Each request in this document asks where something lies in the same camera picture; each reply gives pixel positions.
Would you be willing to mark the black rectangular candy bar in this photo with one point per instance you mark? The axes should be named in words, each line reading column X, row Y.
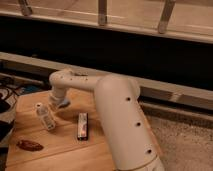
column 82, row 130

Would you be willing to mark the wooden table board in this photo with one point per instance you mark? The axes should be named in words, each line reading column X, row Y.
column 62, row 151

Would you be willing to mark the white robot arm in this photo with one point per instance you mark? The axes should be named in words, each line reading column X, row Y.
column 121, row 118

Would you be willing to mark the right metal railing post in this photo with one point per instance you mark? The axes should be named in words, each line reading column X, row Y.
column 165, row 16

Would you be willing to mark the dark red chip bag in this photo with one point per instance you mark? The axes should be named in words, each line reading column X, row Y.
column 29, row 145

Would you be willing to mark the middle metal railing post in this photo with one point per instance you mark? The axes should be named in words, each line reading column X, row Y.
column 102, row 12

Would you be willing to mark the metal railing post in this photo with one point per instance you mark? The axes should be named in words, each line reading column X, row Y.
column 25, row 8
column 102, row 12
column 165, row 16

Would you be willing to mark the left metal railing post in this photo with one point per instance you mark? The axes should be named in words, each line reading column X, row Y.
column 25, row 8

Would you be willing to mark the blue sponge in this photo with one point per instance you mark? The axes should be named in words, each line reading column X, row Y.
column 65, row 103

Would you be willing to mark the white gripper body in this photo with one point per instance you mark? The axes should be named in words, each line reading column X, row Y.
column 54, row 101

